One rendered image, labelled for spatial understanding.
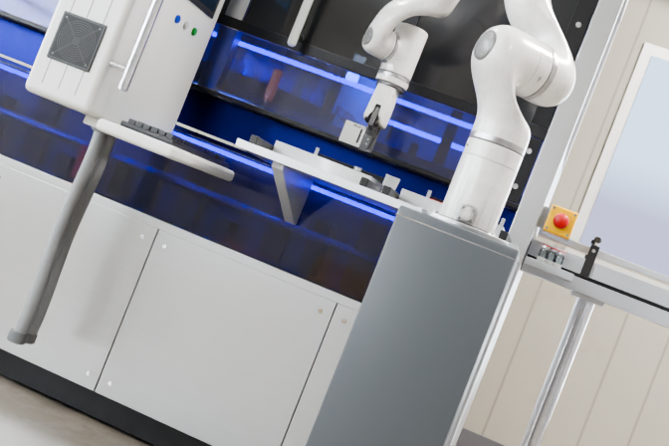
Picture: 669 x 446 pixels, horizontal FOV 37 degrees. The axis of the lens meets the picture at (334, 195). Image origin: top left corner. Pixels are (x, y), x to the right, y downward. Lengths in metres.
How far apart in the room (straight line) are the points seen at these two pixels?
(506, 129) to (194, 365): 1.20
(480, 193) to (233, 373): 1.04
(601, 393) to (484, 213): 2.74
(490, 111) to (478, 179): 0.14
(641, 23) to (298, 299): 2.63
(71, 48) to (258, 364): 0.98
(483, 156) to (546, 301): 2.68
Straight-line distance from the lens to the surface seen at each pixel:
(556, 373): 2.84
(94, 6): 2.44
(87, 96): 2.39
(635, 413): 4.74
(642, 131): 4.76
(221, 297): 2.81
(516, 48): 2.06
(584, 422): 4.73
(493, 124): 2.07
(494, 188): 2.06
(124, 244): 2.91
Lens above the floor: 0.78
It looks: 1 degrees up
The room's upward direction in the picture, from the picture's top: 22 degrees clockwise
